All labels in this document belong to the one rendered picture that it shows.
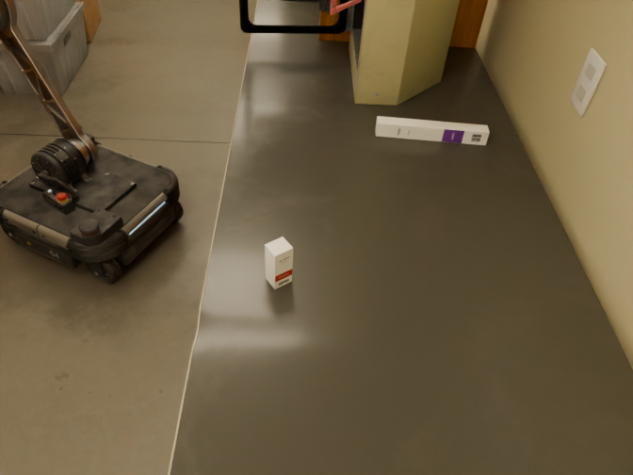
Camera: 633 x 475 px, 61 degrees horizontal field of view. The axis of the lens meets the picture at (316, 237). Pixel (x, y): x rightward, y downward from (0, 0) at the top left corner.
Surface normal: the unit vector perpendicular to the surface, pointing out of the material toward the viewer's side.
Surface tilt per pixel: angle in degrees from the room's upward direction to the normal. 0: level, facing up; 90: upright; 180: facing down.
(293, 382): 0
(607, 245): 90
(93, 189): 0
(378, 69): 90
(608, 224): 90
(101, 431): 0
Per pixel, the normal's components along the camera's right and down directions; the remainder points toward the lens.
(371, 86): 0.00, 0.70
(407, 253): 0.05, -0.72
